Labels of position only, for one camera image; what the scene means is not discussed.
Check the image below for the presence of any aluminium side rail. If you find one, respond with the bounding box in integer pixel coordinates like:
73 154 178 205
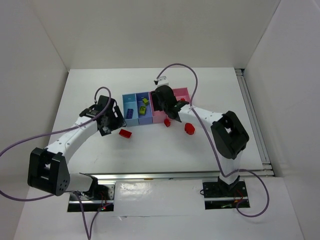
234 68 276 177

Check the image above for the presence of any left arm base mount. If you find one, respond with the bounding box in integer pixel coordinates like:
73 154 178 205
67 182 116 213

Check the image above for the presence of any dark blue bin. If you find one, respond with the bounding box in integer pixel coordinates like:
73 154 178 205
135 92 153 125

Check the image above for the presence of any light blue bin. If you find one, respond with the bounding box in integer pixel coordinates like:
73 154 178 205
122 93 139 127

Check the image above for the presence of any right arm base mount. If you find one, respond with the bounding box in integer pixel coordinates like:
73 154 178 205
199 181 250 210

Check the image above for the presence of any purple lego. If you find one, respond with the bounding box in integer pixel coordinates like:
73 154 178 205
125 108 134 120

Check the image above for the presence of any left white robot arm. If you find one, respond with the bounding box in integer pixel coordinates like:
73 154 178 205
27 95 126 196

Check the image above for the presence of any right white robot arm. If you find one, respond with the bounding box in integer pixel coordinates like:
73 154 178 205
151 85 250 190

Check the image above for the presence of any aluminium front rail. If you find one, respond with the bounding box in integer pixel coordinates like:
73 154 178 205
82 170 230 181

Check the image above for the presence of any round red lego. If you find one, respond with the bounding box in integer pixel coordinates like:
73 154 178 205
184 122 196 135

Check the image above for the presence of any small red lego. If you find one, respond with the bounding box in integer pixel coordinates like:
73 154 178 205
163 118 171 128

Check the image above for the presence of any narrow pink bin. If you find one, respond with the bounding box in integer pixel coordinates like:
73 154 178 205
149 92 167 124

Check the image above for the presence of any wide pink bin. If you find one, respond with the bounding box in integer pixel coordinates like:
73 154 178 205
164 87 193 121

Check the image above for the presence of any green lego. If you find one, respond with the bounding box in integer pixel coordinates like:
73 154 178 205
138 105 147 116
142 98 150 106

